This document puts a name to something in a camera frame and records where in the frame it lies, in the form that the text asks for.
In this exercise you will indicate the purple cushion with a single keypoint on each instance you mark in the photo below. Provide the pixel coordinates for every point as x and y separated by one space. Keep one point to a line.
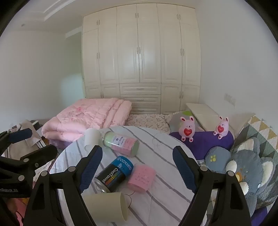
204 143

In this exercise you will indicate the cream headboard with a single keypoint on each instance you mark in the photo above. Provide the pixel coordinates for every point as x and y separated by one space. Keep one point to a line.
208 115

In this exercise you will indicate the grey plush toy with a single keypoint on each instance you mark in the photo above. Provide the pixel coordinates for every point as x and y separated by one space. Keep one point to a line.
252 165

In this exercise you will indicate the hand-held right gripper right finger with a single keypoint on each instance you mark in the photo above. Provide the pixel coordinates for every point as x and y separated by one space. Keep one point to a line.
184 168

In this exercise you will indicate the white cup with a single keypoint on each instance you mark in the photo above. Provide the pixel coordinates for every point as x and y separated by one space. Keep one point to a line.
92 138

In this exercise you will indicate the pink quilt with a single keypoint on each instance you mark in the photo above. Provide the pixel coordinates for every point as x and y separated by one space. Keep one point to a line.
91 115

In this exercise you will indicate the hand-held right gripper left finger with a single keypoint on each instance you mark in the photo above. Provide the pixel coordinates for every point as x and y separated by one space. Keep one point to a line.
90 168

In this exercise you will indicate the grey paw cushion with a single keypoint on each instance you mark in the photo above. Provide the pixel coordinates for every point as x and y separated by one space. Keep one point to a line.
217 158

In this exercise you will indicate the wall socket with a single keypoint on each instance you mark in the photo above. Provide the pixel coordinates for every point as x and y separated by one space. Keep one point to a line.
230 99

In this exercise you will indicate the pink cup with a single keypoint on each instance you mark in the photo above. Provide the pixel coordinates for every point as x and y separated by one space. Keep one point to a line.
142 177

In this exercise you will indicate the grey and green pillow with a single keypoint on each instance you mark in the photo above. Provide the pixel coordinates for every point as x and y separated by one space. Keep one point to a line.
176 120

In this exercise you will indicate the dark blue canister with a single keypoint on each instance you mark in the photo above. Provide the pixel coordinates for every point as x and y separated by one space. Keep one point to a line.
115 173

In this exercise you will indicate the pink bunny toy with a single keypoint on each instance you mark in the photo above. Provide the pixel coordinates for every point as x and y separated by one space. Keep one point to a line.
187 129
221 128

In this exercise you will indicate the green and pink canister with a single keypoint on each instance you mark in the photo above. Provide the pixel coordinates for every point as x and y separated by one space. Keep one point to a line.
121 142

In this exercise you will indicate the cream wardrobe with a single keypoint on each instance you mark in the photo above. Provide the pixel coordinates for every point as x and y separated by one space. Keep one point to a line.
141 54

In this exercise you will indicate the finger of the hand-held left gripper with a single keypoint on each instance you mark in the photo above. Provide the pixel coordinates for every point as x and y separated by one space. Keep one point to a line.
20 134
39 155

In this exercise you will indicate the beige cup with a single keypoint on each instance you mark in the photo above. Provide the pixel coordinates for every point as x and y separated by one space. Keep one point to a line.
104 205

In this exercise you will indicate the heart print pillow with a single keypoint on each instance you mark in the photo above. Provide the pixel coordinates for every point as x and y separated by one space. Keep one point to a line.
147 120

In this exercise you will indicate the patchwork pillow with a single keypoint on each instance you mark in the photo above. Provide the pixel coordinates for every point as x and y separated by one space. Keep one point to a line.
258 132

